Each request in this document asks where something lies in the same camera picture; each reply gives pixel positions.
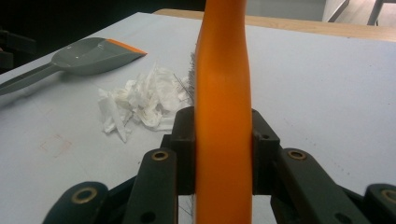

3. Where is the black metal stand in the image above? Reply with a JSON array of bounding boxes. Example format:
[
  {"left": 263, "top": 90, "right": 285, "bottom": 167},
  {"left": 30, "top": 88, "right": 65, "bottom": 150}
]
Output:
[{"left": 0, "top": 28, "right": 37, "bottom": 73}]

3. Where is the pile of white paper scraps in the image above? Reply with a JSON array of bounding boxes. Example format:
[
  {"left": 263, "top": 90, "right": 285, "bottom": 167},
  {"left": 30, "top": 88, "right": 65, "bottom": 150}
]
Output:
[{"left": 97, "top": 62, "right": 195, "bottom": 144}]

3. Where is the wooden table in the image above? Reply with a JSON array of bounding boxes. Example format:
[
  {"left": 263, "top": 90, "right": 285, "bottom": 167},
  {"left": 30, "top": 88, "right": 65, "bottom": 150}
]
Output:
[{"left": 152, "top": 8, "right": 396, "bottom": 43}]

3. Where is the pale grey table cover sheet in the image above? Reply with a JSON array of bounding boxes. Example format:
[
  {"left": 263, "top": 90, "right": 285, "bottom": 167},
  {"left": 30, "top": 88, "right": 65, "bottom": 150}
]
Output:
[{"left": 0, "top": 11, "right": 396, "bottom": 224}]

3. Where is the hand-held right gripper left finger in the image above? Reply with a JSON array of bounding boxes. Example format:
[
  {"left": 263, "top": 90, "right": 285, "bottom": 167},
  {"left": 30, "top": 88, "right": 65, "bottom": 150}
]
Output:
[{"left": 160, "top": 105, "right": 196, "bottom": 197}]

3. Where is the white metal desk frame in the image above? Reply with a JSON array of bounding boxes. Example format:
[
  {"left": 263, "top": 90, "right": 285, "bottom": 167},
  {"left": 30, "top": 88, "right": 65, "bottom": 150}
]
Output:
[{"left": 326, "top": 0, "right": 387, "bottom": 26}]

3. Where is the grey dustpan with orange lip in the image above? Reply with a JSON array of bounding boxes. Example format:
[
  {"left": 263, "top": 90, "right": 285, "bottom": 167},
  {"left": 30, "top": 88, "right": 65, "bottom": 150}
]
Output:
[{"left": 0, "top": 36, "right": 149, "bottom": 96}]

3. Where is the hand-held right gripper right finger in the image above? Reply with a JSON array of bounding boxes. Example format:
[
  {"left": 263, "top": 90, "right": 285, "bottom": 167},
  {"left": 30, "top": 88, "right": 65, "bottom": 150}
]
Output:
[{"left": 251, "top": 108, "right": 281, "bottom": 197}]

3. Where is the orange handled grey brush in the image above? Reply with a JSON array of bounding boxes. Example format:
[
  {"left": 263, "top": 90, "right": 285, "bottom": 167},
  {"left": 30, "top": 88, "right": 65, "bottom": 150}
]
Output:
[{"left": 172, "top": 0, "right": 254, "bottom": 224}]

